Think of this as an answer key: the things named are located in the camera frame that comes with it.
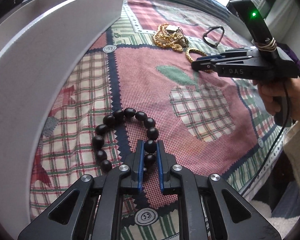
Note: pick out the white cardboard box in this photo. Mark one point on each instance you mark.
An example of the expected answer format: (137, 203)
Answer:
(40, 44)

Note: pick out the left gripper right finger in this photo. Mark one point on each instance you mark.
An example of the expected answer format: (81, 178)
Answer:
(209, 207)

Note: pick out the white curtain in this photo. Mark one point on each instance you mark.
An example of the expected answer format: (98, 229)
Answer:
(281, 17)

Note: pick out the white fleece sleeve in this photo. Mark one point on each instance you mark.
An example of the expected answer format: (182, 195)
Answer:
(291, 146)

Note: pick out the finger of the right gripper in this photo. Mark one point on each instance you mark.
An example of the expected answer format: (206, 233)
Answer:
(203, 66)
(210, 57)

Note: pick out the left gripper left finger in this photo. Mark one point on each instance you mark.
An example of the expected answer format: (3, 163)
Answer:
(91, 208)

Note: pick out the patchwork plaid cloth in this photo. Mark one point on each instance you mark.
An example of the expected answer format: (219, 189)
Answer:
(209, 123)

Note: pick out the black leather wristwatch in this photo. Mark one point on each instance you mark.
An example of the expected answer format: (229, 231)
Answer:
(213, 36)

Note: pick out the gold bangle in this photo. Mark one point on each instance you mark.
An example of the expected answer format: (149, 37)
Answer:
(192, 54)

